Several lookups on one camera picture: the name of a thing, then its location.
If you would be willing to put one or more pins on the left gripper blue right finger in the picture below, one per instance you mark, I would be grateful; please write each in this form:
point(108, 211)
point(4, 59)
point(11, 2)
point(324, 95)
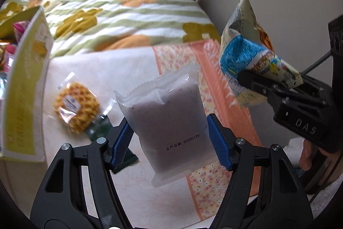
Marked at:
point(222, 141)

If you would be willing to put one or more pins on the person's hand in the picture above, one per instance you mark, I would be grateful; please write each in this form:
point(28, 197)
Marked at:
point(334, 165)

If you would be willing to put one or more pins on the blue white chip bag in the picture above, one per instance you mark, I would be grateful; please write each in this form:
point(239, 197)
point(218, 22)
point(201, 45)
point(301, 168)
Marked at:
point(246, 46)

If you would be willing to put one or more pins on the pink floral towel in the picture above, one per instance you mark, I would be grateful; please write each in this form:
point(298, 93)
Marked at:
point(183, 202)

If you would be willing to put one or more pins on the pink snack bag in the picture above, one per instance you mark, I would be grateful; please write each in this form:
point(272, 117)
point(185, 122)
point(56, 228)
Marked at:
point(19, 28)

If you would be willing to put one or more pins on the waffle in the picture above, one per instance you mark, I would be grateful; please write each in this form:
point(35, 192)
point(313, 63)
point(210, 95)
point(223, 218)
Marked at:
point(82, 111)

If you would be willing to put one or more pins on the green cardboard box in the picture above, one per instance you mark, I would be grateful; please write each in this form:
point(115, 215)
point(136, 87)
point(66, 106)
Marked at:
point(22, 97)

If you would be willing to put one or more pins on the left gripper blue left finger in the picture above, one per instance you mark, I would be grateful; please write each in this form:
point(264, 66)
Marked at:
point(121, 143)

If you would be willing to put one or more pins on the white translucent snack pack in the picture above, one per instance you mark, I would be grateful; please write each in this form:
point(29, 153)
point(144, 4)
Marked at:
point(168, 116)

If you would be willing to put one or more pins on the dark green snack packet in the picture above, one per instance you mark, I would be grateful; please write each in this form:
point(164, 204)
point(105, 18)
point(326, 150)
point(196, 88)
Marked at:
point(107, 137)

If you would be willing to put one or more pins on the floral striped bed quilt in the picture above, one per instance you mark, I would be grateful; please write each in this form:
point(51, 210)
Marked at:
point(84, 26)

